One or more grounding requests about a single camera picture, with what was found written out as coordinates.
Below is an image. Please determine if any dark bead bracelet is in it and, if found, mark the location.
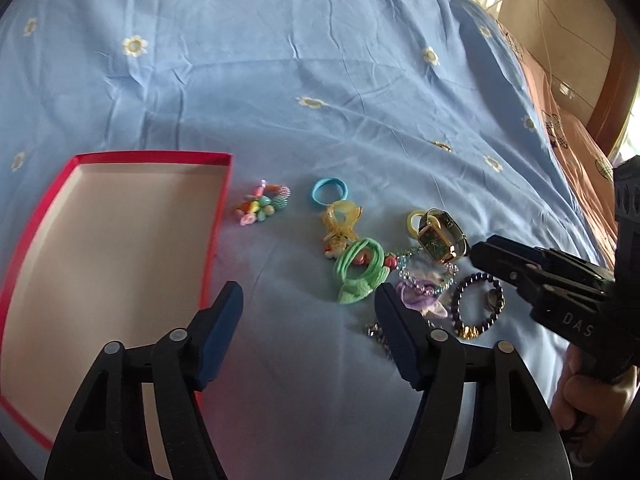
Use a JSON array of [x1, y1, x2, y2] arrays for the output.
[[450, 272, 507, 340]]

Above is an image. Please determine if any gold mesh wristwatch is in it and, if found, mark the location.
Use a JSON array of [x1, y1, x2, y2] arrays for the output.
[[416, 208, 470, 264]]

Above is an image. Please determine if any purple hair tie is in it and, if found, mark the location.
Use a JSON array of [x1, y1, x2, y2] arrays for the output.
[[394, 277, 450, 320]]

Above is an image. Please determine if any light blue bead bracelet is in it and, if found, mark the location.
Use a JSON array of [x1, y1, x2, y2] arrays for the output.
[[395, 246, 460, 296]]

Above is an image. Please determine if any silver chain bracelet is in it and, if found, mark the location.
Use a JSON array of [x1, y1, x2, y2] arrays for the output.
[[364, 322, 393, 356]]

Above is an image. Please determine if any green fabric hair tie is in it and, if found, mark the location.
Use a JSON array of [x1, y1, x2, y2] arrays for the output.
[[333, 237, 392, 306]]

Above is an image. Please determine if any yellow transparent hair clip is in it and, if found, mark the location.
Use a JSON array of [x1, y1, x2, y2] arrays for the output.
[[321, 200, 362, 259]]

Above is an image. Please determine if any colourful bead bracelet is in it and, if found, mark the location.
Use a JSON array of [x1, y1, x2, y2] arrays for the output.
[[232, 180, 292, 227]]

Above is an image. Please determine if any right hand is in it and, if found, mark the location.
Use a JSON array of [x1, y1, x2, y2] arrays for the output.
[[550, 344, 639, 460]]

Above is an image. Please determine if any orange blanket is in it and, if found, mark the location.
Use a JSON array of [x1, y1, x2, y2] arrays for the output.
[[499, 26, 617, 269]]

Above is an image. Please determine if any pink red hair clip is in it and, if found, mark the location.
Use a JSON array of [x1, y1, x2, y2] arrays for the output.
[[323, 244, 398, 270]]

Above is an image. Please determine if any red shallow box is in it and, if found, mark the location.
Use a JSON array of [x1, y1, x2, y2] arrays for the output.
[[1, 151, 232, 448]]

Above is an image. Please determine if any blue floral bed sheet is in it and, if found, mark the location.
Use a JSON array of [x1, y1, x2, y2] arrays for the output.
[[1, 0, 602, 479]]

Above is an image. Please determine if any wooden bed frame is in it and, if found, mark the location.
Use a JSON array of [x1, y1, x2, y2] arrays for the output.
[[587, 24, 639, 155]]

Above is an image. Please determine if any blue hair tie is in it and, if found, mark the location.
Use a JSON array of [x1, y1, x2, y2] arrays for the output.
[[311, 176, 350, 207]]

